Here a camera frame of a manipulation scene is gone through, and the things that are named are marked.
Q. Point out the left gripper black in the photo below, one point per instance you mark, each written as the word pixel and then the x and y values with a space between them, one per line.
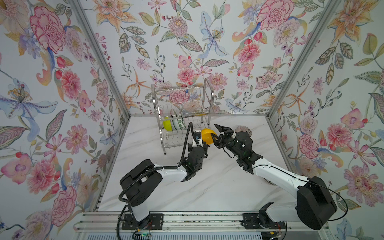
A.
pixel 205 149

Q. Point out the green leaf pattern bowl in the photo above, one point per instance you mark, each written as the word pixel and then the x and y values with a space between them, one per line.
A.
pixel 182 124

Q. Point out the pink striped bowl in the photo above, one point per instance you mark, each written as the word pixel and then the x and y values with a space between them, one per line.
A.
pixel 243 129

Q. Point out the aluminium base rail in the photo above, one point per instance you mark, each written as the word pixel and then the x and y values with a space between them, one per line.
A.
pixel 188 222

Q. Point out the lime green bowl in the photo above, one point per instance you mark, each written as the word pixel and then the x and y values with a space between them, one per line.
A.
pixel 167 124

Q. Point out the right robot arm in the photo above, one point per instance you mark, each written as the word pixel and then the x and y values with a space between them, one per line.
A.
pixel 313 205

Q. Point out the pale teal glass bowl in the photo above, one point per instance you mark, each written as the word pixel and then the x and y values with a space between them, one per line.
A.
pixel 178 127

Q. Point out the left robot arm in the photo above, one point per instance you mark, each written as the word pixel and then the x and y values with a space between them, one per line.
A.
pixel 142 181

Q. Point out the black white floral bowl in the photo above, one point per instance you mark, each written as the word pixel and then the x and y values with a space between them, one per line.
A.
pixel 269 182

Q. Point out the steel wire dish rack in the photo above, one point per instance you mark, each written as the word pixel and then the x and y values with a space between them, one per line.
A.
pixel 192 103

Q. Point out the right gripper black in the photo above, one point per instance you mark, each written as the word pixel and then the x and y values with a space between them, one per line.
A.
pixel 227 131

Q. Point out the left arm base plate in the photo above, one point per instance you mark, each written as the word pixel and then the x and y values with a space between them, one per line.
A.
pixel 144 222

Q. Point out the yellow bowl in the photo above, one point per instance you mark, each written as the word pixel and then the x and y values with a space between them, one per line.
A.
pixel 206 135

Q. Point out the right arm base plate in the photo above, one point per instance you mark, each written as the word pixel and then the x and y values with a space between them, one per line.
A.
pixel 258 221

